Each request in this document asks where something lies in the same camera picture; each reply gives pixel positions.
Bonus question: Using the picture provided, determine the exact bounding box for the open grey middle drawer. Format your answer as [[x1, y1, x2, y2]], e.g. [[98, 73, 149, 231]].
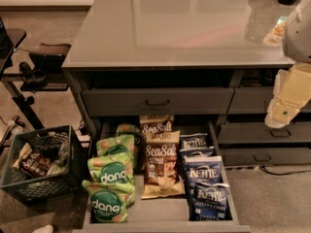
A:
[[72, 115, 252, 233]]

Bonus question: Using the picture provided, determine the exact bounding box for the green dang bag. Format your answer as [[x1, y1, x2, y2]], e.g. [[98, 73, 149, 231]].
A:
[[82, 181, 135, 223], [87, 152, 134, 184], [116, 123, 141, 168], [96, 135, 134, 156]]

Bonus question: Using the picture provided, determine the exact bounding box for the rear blue kettle chip bag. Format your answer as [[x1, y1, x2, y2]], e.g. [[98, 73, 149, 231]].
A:
[[180, 133, 207, 149]]

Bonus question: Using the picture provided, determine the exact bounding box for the brown sea salt chip bag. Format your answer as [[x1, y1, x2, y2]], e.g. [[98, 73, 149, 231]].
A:
[[142, 131, 185, 199], [139, 115, 174, 137]]

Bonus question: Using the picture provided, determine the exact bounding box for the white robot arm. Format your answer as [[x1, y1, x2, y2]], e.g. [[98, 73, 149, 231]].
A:
[[263, 0, 311, 128]]

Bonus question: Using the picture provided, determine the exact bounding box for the brown chip bag in crate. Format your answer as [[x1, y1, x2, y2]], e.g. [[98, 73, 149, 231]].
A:
[[12, 143, 52, 178]]

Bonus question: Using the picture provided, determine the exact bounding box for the grey top right drawer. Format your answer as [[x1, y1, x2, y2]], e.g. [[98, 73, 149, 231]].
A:
[[227, 85, 311, 115]]

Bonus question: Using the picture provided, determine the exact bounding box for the snack packet on counter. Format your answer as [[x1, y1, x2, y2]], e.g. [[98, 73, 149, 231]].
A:
[[263, 17, 288, 47]]

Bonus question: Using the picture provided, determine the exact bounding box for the white object on floor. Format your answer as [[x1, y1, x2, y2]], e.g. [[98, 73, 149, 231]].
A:
[[32, 224, 53, 233]]

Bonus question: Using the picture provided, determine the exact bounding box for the rear green dang bag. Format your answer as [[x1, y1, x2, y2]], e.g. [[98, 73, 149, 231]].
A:
[[116, 123, 141, 168]]

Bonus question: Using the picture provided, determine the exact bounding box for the front blue kettle chip bag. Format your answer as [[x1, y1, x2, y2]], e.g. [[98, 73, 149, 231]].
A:
[[190, 183, 229, 221]]

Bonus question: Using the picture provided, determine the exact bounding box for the black cable on floor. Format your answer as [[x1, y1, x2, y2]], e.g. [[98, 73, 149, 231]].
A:
[[259, 165, 311, 177]]

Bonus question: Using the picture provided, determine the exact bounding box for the dark green plastic crate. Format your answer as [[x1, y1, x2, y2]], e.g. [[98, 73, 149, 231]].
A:
[[0, 125, 86, 205]]

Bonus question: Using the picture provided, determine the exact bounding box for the grey top left drawer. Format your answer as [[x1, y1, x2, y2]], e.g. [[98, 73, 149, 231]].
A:
[[82, 87, 233, 117]]

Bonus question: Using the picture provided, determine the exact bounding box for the front green dang bag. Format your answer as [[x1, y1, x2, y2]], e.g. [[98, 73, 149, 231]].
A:
[[82, 181, 135, 223]]

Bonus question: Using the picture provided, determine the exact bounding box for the blue kettle chip bag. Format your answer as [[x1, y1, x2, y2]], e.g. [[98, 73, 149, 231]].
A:
[[185, 156, 223, 189], [180, 133, 207, 149], [180, 147, 214, 160], [190, 183, 229, 221]]

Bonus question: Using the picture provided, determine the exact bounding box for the grey bottom right drawer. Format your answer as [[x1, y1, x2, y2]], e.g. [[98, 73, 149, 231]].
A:
[[220, 148, 311, 166]]

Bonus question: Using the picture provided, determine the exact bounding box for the grey counter cabinet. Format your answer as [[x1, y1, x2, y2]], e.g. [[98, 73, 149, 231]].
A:
[[61, 0, 311, 233]]

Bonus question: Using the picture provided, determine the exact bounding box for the black desk with stand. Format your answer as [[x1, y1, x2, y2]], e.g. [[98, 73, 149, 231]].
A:
[[0, 17, 71, 129]]

